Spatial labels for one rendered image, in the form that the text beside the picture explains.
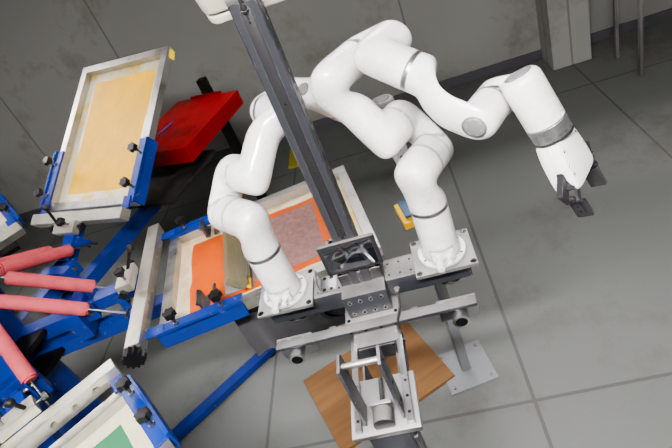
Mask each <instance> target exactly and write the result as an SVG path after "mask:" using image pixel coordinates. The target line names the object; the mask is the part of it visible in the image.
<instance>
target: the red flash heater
mask: <svg viewBox="0 0 672 448"><path fill-rule="evenodd" d="M243 103H244V102H243V100H242V98H241V96H240V94H239V92H238V90H234V91H229V92H224V93H222V92H221V91H216V92H211V93H206V94H201V95H196V96H191V97H190V99H189V100H184V101H179V102H177V103H176V104H175V105H174V106H173V107H172V108H170V109H169V110H168V111H167V112H166V113H165V114H164V115H163V116H162V117H161V118H160V119H159V122H158V127H157V131H156V135H157V134H158V133H159V132H161V131H162V130H163V129H164V128H166V127H167V126H168V125H169V124H170V123H172V122H174V123H172V124H171V125H170V126H169V127H168V128H166V129H165V130H164V131H163V132H162V133H160V134H159V135H158V136H155V141H156V142H158V145H157V150H156V155H155V160H154V164H153V167H160V166H167V165H175V164H183V163H190V162H194V161H195V160H196V158H197V157H198V156H199V155H200V154H201V153H202V151H203V150H204V149H205V148H206V147H207V146H208V144H209V143H210V142H211V141H212V140H213V138H214V137H215V136H216V135H217V134H218V133H219V131H220V130H221V129H222V128H223V127H224V126H225V124H226V123H227V122H228V121H229V120H230V119H231V117H232V116H233V115H234V114H235V113H236V111H237V110H238V109H239V108H240V107H241V106H242V104H243Z"/></svg>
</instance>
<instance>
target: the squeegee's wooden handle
mask: <svg viewBox="0 0 672 448"><path fill-rule="evenodd" d="M223 249H224V269H225V284H226V285H228V286H232V287H237V288H241V289H246V287H247V285H248V283H249V282H248V277H245V268H244V258H243V251H242V247H241V242H240V241H239V239H238V238H237V237H235V236H233V235H230V234H228V233H225V232H223Z"/></svg>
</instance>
